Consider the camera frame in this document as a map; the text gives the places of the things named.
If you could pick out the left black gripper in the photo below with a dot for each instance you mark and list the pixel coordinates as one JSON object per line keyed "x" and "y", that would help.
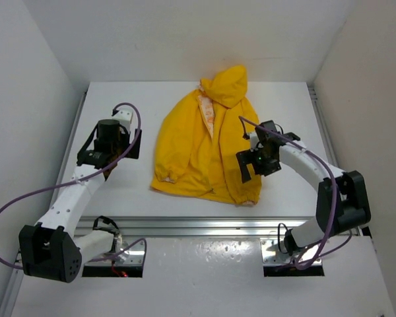
{"x": 125, "y": 135}

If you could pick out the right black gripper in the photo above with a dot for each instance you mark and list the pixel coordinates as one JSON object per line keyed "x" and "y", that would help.
{"x": 247, "y": 157}

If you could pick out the yellow hooded jacket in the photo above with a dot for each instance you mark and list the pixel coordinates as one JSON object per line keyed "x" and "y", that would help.
{"x": 196, "y": 147}

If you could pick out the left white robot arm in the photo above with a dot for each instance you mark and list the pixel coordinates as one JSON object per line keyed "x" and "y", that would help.
{"x": 49, "y": 249}

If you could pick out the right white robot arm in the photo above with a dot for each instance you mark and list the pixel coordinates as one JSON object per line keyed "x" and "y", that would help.
{"x": 342, "y": 200}

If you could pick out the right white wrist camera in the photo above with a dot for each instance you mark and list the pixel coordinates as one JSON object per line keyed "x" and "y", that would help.
{"x": 254, "y": 142}

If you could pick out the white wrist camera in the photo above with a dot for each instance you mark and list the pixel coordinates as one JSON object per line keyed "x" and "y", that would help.
{"x": 254, "y": 142}
{"x": 125, "y": 118}

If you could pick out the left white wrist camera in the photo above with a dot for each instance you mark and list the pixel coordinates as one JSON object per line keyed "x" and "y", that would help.
{"x": 125, "y": 118}

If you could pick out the aluminium front rail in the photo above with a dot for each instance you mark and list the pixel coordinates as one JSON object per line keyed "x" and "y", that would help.
{"x": 208, "y": 227}

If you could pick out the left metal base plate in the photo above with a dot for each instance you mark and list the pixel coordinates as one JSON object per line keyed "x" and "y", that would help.
{"x": 134, "y": 253}

